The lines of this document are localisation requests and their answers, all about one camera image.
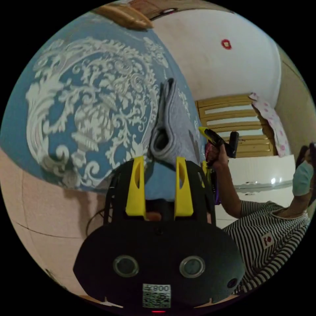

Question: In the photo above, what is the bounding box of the pink dotted cloth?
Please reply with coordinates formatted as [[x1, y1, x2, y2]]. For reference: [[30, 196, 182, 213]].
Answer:
[[248, 92, 291, 158]]

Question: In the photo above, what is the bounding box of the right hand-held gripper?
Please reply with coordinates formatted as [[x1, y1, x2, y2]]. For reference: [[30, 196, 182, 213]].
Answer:
[[198, 126, 227, 166]]

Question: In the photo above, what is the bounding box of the gray long sleeve sweater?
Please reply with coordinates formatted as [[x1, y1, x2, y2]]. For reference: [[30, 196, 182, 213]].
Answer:
[[147, 78, 192, 165]]

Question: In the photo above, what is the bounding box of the wooden slatted bed frame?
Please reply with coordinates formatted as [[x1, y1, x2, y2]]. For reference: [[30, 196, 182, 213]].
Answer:
[[194, 94, 278, 158]]

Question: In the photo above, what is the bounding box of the wooden bed headboard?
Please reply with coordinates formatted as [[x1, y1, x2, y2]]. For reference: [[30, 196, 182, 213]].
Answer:
[[95, 5, 154, 31]]

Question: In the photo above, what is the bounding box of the person's right hand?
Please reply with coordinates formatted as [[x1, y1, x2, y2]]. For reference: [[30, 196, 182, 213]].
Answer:
[[207, 144, 229, 171]]

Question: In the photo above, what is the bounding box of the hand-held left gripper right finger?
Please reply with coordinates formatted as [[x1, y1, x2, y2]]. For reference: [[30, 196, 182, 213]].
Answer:
[[173, 157, 195, 215]]

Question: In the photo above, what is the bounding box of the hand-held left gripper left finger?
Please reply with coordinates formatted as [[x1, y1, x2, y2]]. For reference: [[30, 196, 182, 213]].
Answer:
[[125, 156, 146, 215]]

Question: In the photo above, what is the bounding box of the bed with blue printed sheet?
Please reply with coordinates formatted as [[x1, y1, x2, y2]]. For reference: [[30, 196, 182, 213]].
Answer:
[[0, 11, 209, 196]]

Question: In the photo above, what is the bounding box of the person's right forearm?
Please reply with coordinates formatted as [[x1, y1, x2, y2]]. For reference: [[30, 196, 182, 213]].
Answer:
[[212, 162, 244, 219]]

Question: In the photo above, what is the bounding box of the person's body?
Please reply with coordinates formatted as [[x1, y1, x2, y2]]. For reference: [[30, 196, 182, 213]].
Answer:
[[222, 142, 316, 296]]

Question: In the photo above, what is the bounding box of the black cable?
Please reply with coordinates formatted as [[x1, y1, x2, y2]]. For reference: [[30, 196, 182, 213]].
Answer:
[[85, 210, 107, 238]]

